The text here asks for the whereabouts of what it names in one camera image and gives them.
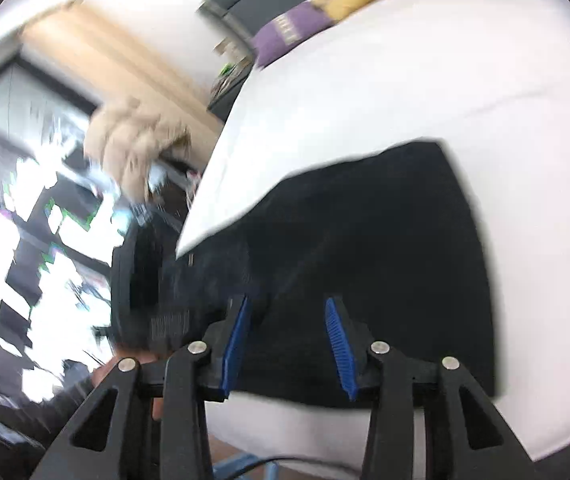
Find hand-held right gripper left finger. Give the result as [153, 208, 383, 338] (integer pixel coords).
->
[30, 295, 253, 480]

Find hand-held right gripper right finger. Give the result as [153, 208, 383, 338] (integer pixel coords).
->
[325, 297, 536, 480]

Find black pants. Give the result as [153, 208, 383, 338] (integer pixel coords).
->
[165, 141, 496, 409]

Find person's left hand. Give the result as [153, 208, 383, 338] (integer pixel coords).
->
[90, 351, 166, 422]

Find beige puffer jacket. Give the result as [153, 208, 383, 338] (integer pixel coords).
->
[84, 97, 192, 202]

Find dark grey nightstand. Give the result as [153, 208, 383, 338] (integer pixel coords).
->
[207, 77, 247, 122]

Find beige curtain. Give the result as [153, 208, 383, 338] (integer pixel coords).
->
[19, 4, 227, 153]

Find bed with grey headboard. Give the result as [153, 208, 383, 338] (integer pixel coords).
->
[175, 0, 570, 463]

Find purple pillow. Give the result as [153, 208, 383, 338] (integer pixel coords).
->
[252, 1, 337, 69]

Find wire basket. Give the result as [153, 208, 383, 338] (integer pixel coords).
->
[214, 45, 256, 92]

